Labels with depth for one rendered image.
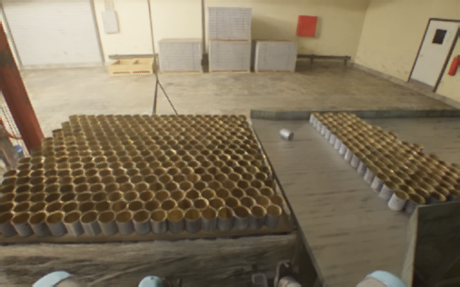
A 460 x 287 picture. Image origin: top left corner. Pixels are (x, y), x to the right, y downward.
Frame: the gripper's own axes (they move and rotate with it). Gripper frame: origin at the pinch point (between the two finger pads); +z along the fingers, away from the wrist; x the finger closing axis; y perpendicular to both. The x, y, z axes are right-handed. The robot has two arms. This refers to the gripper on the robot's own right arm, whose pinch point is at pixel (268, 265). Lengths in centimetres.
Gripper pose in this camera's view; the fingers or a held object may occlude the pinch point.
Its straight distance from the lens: 114.1
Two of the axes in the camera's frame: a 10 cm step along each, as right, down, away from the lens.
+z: -2.5, 0.4, 9.7
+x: 9.7, -0.6, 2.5
